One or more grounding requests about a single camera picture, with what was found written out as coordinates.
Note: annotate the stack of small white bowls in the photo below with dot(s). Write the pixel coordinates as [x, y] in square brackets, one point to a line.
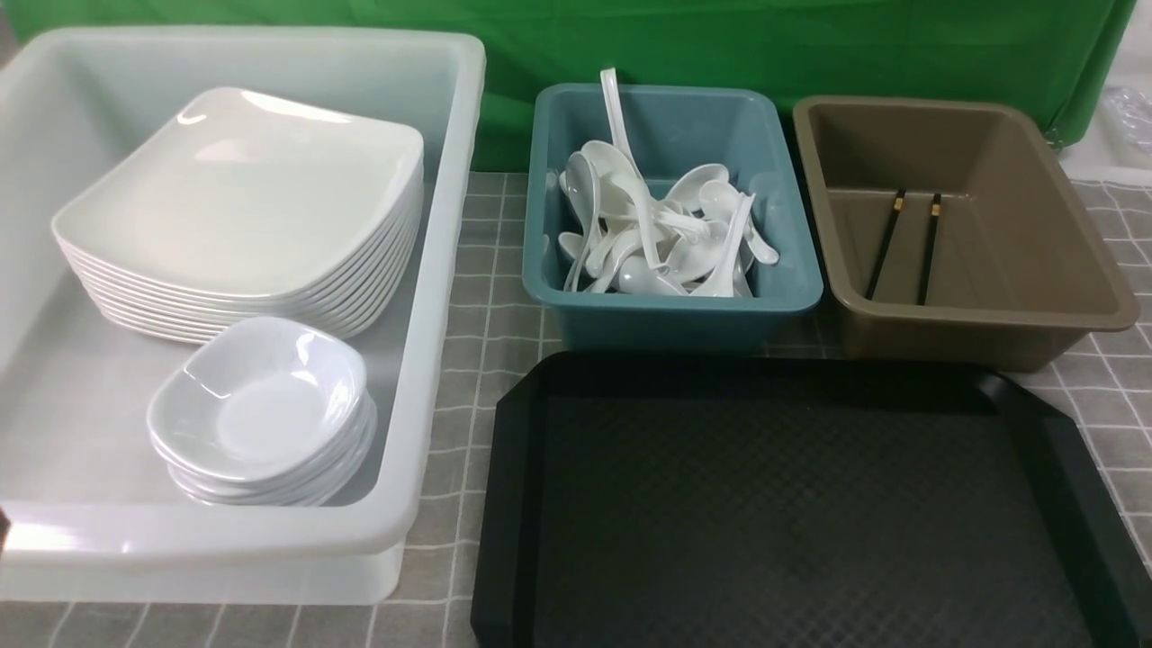
[268, 413]

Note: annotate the teal plastic bin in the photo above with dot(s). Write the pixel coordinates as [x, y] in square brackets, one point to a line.
[671, 130]

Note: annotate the brown plastic bin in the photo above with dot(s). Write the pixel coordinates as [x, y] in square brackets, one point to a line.
[1020, 273]

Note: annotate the pile of white spoons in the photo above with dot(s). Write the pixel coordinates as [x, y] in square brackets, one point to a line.
[700, 239]

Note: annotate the stack of white square plates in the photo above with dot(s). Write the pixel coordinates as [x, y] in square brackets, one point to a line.
[245, 205]

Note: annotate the grey checked tablecloth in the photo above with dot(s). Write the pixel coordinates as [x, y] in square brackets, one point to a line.
[477, 342]

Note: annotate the black chopstick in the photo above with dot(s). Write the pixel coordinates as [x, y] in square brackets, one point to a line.
[930, 241]
[887, 237]

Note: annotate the large white plastic tub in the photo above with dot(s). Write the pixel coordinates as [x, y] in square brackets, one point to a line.
[94, 514]

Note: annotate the black plastic tray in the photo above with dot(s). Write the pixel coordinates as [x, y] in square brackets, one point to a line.
[677, 500]

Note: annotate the green backdrop cloth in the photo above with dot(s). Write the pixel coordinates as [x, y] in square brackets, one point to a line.
[1048, 59]

